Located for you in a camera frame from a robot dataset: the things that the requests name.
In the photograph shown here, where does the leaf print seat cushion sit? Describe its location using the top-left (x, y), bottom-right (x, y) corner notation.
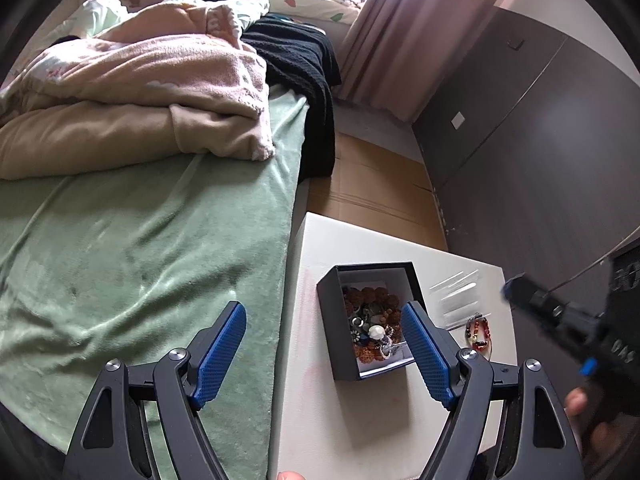
top-left (260, 0), bottom-right (363, 25)

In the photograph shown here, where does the white pillow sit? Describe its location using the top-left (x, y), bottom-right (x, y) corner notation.
top-left (80, 0), bottom-right (128, 38)

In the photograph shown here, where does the wide pink curtain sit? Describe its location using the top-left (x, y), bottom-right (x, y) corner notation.
top-left (332, 0), bottom-right (538, 121)

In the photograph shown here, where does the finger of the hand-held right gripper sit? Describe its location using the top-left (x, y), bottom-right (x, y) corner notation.
top-left (502, 272), bottom-right (601, 348)

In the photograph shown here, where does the pale green printed quilt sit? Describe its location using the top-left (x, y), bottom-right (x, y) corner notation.
top-left (207, 0), bottom-right (271, 36)

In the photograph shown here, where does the red bead bracelet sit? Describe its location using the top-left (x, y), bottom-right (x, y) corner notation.
top-left (464, 313), bottom-right (494, 358)

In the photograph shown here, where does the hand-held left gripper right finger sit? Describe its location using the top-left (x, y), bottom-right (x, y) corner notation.
top-left (401, 301), bottom-right (586, 480)

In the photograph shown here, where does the pile of bead jewelry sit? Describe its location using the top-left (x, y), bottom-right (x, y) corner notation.
top-left (344, 285), bottom-right (405, 362)

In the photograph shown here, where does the black knit blanket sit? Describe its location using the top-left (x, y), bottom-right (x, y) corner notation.
top-left (240, 14), bottom-right (343, 181)

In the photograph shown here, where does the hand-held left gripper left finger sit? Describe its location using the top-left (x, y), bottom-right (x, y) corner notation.
top-left (64, 301), bottom-right (248, 480)

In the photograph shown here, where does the clear plastic bag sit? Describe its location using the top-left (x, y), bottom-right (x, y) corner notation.
top-left (430, 271), bottom-right (480, 306)

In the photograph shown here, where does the black jewelry box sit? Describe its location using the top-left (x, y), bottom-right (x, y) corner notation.
top-left (316, 261), bottom-right (431, 382)

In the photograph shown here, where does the person's right hand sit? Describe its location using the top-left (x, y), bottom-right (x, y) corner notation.
top-left (564, 389), bottom-right (601, 453)

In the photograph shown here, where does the dark brown wardrobe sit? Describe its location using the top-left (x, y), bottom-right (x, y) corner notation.
top-left (412, 5), bottom-right (640, 321)

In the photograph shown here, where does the pink fleece blanket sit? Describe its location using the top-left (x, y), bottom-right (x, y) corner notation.
top-left (0, 2), bottom-right (277, 181)

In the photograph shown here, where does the cardboard sheet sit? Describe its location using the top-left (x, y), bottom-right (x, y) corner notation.
top-left (305, 130), bottom-right (448, 251)

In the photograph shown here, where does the green bed sheet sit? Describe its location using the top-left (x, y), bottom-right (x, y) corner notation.
top-left (0, 82), bottom-right (311, 480)

